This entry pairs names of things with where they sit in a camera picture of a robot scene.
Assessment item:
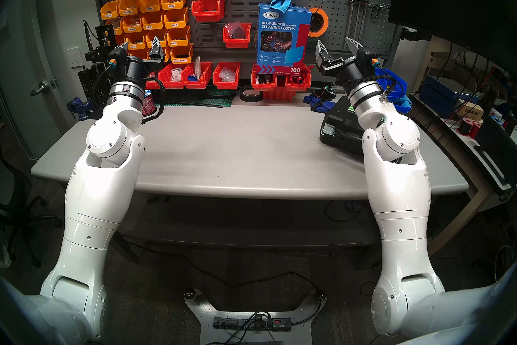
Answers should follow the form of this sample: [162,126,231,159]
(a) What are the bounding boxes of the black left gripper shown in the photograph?
[118,36,165,86]

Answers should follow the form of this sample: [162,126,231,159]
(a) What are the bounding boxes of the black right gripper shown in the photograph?
[316,37,366,85]

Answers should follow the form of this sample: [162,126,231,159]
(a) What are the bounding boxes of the black plastic tool box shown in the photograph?
[320,96,370,157]

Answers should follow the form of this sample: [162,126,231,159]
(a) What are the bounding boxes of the blue cleaning cloths box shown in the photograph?
[256,3,312,75]

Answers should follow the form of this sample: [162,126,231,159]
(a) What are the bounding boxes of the dark blue storage box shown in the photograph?
[419,75,461,117]

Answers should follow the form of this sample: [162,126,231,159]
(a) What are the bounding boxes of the small cardboard box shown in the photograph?
[460,104,484,122]

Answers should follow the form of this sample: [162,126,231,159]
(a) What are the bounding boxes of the orange bin labelled M3-8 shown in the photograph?
[145,30,167,49]

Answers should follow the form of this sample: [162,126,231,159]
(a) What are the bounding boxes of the orange bin labelled M4-6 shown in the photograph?
[141,11,165,31]

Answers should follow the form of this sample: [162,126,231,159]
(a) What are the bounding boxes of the orange tape roll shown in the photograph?
[308,7,329,38]

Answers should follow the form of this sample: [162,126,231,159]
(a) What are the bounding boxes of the orange bin labelled M3-6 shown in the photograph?
[166,26,191,47]

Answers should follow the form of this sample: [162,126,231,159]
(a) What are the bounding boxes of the orange bin labelled M3X8 BAD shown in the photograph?
[118,0,140,18]

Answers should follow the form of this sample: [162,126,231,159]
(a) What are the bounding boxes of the orange bin labelled M4 HEX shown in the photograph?
[170,43,193,64]

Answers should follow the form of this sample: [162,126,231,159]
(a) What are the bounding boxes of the orange bin labelled M3-4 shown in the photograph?
[164,8,189,29]

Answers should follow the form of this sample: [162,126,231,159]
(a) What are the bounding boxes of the orange bin labelled M3X5X4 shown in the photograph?
[101,0,122,20]

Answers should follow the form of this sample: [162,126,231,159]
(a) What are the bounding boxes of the black soldering iron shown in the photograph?
[83,19,100,43]

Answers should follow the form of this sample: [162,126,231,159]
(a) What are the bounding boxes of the orange-red bin with red pins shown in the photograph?
[285,65,312,90]

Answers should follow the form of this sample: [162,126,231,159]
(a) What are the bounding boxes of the blue bar clamp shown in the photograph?
[303,93,336,113]

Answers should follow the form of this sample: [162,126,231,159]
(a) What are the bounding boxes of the black metal stand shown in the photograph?
[78,24,124,119]

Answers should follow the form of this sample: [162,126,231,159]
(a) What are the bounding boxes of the orange-red bin with leaflet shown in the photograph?
[182,62,212,90]

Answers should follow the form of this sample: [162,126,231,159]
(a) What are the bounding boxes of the large blue bin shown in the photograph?
[375,67,408,104]

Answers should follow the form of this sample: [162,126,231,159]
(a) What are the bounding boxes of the stacked empty orange-red bins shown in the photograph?
[263,86,298,102]

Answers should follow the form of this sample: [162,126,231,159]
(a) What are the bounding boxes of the orange-red hanging bin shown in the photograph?
[191,0,225,22]

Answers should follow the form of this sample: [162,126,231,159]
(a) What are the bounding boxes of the green cutting mat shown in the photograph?
[162,89,235,107]

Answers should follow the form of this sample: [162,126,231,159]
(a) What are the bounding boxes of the blue bench vise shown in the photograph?
[67,97,95,121]

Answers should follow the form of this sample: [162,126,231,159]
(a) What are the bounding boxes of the orange-red bin with markers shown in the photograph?
[251,64,278,91]

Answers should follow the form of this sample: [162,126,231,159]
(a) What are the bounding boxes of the orange-red bin with screw bags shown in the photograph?
[213,62,241,90]

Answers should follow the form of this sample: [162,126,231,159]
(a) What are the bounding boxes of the orange-red bin with plastic bags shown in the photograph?
[222,23,252,49]

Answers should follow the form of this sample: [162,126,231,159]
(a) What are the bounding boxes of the grey door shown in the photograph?
[0,0,71,161]

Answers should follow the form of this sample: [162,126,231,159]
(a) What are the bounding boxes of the black laptop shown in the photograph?
[473,117,517,189]

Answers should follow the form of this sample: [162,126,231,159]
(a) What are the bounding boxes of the black office chair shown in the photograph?
[0,146,63,268]

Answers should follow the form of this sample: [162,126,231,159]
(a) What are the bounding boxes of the white side desk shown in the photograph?
[408,94,517,256]

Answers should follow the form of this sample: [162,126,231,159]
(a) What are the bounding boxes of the black power strip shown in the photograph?
[213,316,292,331]

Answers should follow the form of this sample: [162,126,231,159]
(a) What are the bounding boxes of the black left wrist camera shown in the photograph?
[106,46,127,69]

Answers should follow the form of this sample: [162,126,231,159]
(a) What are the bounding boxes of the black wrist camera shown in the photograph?
[106,46,127,69]
[356,47,380,71]

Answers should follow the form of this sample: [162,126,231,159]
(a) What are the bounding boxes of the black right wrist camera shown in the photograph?
[356,47,380,71]

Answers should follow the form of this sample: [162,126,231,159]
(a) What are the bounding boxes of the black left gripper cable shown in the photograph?
[141,77,166,124]

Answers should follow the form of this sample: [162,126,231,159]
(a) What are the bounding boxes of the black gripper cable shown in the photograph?
[141,77,166,124]
[343,69,406,100]

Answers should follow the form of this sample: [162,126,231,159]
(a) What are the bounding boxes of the red wire spool blue label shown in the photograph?
[142,90,159,117]

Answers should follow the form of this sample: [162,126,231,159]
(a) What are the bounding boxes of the white light switch plate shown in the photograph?
[65,47,84,68]

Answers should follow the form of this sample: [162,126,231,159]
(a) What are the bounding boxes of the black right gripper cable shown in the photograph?
[343,69,406,100]

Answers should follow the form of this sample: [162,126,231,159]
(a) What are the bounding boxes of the silver door handle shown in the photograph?
[30,79,58,96]

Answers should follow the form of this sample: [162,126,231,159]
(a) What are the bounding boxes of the black floor power cable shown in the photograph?
[121,241,327,324]

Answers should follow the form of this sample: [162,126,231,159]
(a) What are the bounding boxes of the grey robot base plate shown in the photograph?
[184,288,327,345]

